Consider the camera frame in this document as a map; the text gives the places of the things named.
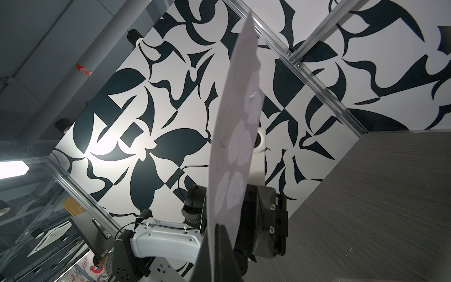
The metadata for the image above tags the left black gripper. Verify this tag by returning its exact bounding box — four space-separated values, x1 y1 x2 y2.
234 184 288 262

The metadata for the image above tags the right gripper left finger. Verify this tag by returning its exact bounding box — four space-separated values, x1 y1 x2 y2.
189 243 211 282

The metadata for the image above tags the black ceiling spotlight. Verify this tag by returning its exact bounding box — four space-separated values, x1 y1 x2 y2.
127 29 144 48

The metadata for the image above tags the white sticker sheet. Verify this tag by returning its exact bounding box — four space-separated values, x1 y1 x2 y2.
206 10 265 279

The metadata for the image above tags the bright ceiling light strip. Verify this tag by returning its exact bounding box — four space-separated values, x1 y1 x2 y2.
0 161 29 179

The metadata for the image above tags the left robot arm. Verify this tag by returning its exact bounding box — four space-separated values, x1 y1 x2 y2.
112 184 288 282

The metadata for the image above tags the grey ceiling pipe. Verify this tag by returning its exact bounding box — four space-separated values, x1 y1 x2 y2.
14 0 150 148

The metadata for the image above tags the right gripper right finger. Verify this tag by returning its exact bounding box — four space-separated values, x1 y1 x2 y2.
214 224 243 282

